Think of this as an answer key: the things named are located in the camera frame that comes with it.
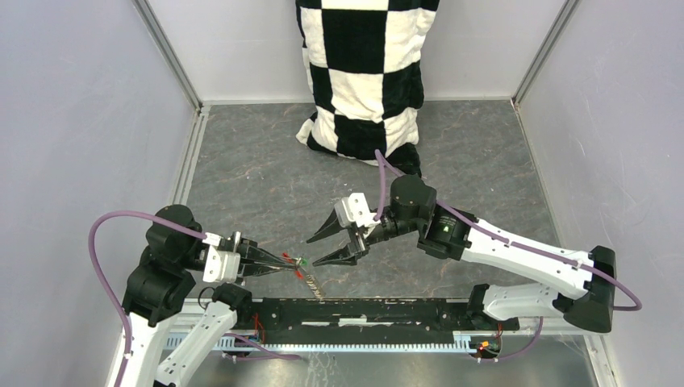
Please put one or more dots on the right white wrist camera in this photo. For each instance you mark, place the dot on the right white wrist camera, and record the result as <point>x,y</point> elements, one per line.
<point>354,210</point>

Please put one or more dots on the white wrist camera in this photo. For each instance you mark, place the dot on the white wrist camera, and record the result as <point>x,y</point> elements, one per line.
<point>354,210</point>
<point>222,261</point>

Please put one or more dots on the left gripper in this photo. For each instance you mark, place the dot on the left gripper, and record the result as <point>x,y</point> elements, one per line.
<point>256,251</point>

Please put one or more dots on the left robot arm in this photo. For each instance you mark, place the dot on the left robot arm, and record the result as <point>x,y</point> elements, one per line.
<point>157,288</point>

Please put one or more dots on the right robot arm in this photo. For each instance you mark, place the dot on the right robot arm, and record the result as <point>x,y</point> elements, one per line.
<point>574,285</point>

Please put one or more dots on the red key tag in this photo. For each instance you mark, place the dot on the red key tag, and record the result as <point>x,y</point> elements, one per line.
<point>295,263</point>

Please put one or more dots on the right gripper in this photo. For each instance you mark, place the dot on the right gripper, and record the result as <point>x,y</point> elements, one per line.
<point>344,255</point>

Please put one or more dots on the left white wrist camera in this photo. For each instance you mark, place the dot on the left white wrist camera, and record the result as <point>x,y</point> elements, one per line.
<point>222,261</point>

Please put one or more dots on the black white checkered pillow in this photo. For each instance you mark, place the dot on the black white checkered pillow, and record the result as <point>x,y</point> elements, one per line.
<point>363,65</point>

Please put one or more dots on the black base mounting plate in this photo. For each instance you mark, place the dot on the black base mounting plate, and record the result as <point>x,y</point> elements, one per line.
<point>365,335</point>

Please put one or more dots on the white slotted cable duct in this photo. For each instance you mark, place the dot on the white slotted cable duct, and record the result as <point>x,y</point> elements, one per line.
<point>459,344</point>

